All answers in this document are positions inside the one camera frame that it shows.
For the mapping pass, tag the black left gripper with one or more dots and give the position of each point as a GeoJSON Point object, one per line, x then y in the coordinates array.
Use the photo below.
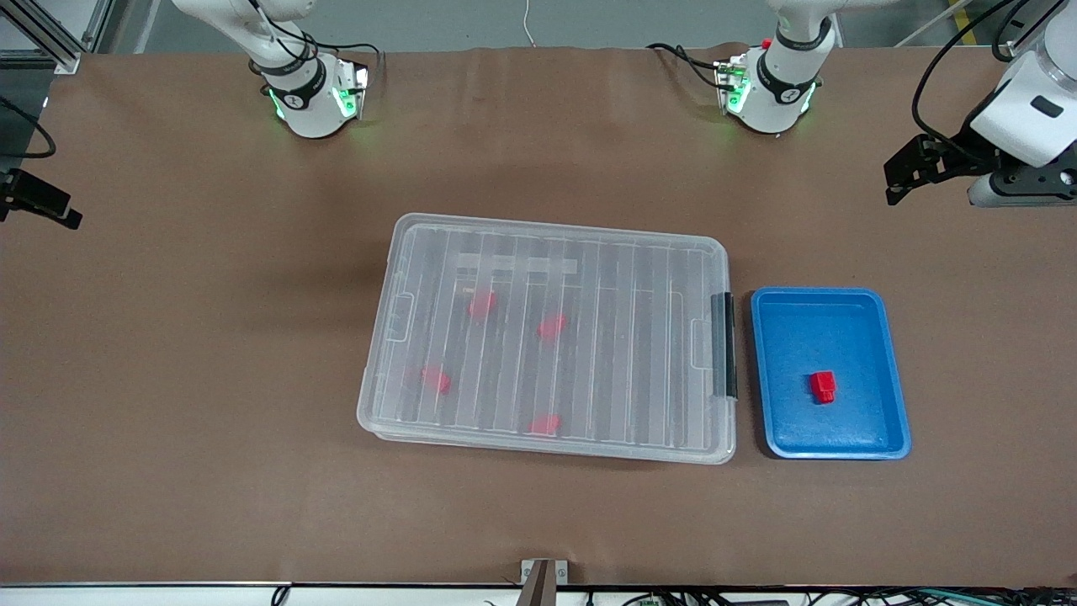
{"type": "Point", "coordinates": [959, 155]}

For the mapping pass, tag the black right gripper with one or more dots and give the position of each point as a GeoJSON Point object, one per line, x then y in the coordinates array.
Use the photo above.
{"type": "Point", "coordinates": [34, 195]}

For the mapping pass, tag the red block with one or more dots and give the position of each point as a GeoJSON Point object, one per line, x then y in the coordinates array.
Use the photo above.
{"type": "Point", "coordinates": [436, 380]}
{"type": "Point", "coordinates": [545, 424]}
{"type": "Point", "coordinates": [552, 326]}
{"type": "Point", "coordinates": [824, 386]}
{"type": "Point", "coordinates": [481, 305]}

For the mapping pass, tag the clear plastic box lid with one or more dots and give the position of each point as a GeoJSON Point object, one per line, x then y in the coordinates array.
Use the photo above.
{"type": "Point", "coordinates": [606, 353]}

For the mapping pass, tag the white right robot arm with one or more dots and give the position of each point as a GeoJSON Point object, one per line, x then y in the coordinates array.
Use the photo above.
{"type": "Point", "coordinates": [307, 105]}

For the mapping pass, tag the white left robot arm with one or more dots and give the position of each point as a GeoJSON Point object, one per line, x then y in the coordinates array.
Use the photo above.
{"type": "Point", "coordinates": [778, 93]}

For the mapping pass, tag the clear plastic storage box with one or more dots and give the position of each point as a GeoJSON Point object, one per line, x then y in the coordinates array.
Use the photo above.
{"type": "Point", "coordinates": [673, 457]}

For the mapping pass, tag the blue plastic tray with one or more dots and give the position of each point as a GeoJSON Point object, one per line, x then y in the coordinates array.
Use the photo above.
{"type": "Point", "coordinates": [841, 421]}

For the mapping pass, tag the aluminium frame profile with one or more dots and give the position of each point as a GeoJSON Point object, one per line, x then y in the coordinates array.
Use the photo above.
{"type": "Point", "coordinates": [50, 38]}

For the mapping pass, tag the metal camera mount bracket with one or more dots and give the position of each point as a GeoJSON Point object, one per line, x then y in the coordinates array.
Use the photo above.
{"type": "Point", "coordinates": [543, 581]}

